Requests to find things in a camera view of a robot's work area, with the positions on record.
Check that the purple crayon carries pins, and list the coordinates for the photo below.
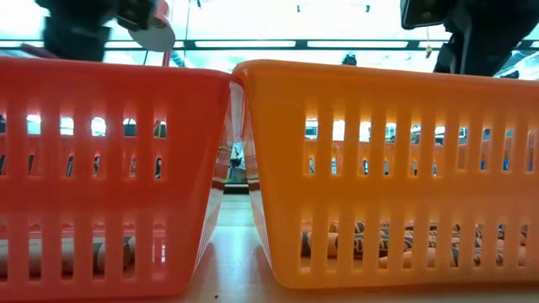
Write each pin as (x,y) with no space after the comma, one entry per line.
(35,51)

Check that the red slotted plastic basket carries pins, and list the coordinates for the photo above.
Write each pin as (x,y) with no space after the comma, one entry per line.
(105,189)

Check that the orange slotted plastic basket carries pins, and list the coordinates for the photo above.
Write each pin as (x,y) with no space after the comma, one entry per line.
(379,189)

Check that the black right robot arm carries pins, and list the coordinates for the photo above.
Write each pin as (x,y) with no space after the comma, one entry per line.
(505,17)

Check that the dark ceiling fixture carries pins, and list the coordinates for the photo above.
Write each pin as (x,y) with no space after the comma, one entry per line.
(509,75)

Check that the small hanging pendant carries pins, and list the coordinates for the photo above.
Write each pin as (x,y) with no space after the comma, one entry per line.
(428,51)

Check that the red desk lamp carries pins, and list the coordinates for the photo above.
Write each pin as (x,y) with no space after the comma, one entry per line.
(156,40)

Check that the black ceiling dome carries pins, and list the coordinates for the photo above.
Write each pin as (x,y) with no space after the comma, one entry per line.
(349,60)

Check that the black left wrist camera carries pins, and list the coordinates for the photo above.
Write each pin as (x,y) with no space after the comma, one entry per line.
(137,14)

